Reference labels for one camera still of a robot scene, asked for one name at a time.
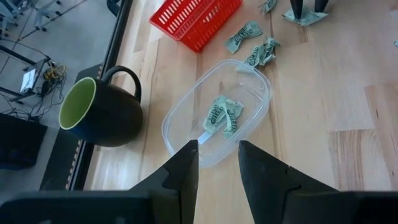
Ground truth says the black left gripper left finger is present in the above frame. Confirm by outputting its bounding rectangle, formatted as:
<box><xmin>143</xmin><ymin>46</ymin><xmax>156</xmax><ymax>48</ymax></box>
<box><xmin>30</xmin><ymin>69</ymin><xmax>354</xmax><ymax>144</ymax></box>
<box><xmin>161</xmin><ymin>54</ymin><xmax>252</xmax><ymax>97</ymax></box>
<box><xmin>129</xmin><ymin>139</ymin><xmax>200</xmax><ymax>224</ymax></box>

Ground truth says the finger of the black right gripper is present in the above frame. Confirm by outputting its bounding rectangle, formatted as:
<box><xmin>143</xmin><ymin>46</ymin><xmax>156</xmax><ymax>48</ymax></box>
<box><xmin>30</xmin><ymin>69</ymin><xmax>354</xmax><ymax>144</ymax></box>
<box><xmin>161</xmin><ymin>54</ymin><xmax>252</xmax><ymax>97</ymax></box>
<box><xmin>313</xmin><ymin>0</ymin><xmax>330</xmax><ymax>13</ymax></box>
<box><xmin>289</xmin><ymin>0</ymin><xmax>312</xmax><ymax>20</ymax></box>

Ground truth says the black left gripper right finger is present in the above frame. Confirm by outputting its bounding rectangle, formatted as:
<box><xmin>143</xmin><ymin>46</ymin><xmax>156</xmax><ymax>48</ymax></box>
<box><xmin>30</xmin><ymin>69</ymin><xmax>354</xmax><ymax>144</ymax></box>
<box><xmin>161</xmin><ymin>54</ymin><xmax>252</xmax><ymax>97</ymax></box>
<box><xmin>238</xmin><ymin>139</ymin><xmax>352</xmax><ymax>224</ymax></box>

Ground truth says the green-printed paper wrapper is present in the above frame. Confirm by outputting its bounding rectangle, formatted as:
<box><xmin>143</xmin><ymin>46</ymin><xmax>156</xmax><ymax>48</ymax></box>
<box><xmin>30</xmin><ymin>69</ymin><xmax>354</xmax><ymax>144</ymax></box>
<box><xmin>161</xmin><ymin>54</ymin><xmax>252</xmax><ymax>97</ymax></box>
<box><xmin>198</xmin><ymin>95</ymin><xmax>244</xmax><ymax>146</ymax></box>
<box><xmin>282</xmin><ymin>5</ymin><xmax>328</xmax><ymax>27</ymax></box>
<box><xmin>259</xmin><ymin>0</ymin><xmax>277</xmax><ymax>13</ymax></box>
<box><xmin>236</xmin><ymin>37</ymin><xmax>280</xmax><ymax>74</ymax></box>
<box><xmin>225</xmin><ymin>21</ymin><xmax>264</xmax><ymax>54</ymax></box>

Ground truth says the clear plastic food container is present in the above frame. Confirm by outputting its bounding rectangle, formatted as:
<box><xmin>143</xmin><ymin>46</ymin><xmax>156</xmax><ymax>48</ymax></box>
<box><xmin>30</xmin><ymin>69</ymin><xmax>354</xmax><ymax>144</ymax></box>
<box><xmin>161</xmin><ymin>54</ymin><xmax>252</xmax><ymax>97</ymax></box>
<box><xmin>160</xmin><ymin>58</ymin><xmax>273</xmax><ymax>169</ymax></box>

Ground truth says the black mug green inside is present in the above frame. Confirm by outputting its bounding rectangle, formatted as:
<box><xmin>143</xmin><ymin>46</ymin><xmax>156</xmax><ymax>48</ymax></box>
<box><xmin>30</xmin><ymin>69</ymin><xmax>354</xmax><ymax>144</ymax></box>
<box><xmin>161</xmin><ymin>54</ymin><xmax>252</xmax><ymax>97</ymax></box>
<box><xmin>58</xmin><ymin>65</ymin><xmax>144</xmax><ymax>147</ymax></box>

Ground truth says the red plastic slotted basket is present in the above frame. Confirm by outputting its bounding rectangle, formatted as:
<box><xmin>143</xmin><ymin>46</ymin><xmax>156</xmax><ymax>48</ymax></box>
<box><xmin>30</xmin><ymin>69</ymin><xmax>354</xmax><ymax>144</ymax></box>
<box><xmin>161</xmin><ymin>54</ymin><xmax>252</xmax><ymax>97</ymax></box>
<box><xmin>149</xmin><ymin>0</ymin><xmax>243</xmax><ymax>53</ymax></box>

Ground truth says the black floor box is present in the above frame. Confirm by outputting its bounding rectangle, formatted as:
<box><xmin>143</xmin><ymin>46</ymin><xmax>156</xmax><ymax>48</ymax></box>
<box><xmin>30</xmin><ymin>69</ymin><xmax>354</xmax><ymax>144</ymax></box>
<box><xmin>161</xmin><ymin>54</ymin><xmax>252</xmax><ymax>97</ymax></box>
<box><xmin>0</xmin><ymin>113</ymin><xmax>48</xmax><ymax>170</ymax></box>

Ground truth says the white floor device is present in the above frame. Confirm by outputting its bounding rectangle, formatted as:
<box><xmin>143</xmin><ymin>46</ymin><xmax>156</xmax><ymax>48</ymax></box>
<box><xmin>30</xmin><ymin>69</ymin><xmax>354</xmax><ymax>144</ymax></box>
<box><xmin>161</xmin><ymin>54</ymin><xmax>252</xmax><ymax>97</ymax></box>
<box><xmin>20</xmin><ymin>68</ymin><xmax>38</xmax><ymax>94</ymax></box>

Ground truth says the black table edge rail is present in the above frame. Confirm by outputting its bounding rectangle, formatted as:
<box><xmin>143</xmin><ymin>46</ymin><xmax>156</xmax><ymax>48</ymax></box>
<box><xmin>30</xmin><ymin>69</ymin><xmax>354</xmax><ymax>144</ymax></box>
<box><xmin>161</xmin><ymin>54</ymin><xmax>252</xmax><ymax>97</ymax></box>
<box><xmin>39</xmin><ymin>0</ymin><xmax>134</xmax><ymax>191</ymax></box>

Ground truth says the yellow cable bundle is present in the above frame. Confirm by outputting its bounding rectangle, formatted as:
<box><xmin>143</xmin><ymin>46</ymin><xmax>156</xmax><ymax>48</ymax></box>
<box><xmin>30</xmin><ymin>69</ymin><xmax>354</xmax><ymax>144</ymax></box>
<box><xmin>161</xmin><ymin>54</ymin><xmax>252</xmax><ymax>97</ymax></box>
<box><xmin>43</xmin><ymin>63</ymin><xmax>67</xmax><ymax>82</ymax></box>

